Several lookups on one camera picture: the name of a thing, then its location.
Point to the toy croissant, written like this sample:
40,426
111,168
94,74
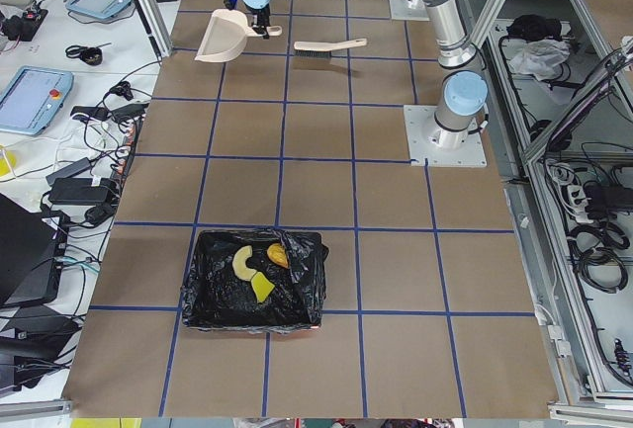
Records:
239,264

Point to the beige plastic dustpan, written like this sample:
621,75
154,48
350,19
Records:
227,34

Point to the white crumpled cloth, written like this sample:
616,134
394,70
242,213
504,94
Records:
543,59

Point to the bin with black bag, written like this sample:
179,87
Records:
213,298

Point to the aluminium frame post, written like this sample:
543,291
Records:
154,27

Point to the black cloth bundle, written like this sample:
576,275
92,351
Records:
534,28

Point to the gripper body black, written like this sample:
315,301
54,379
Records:
263,16

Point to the black power strip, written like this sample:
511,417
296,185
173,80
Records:
126,151

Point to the black laptop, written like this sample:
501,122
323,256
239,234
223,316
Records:
31,247

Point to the black power adapter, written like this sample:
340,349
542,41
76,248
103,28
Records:
82,191

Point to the beige hand brush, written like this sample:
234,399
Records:
324,49

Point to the green yellow sponge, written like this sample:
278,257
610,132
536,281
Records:
262,287

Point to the blue teach pendant near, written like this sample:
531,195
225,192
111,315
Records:
32,98

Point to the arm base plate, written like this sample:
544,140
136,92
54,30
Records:
431,145
408,10

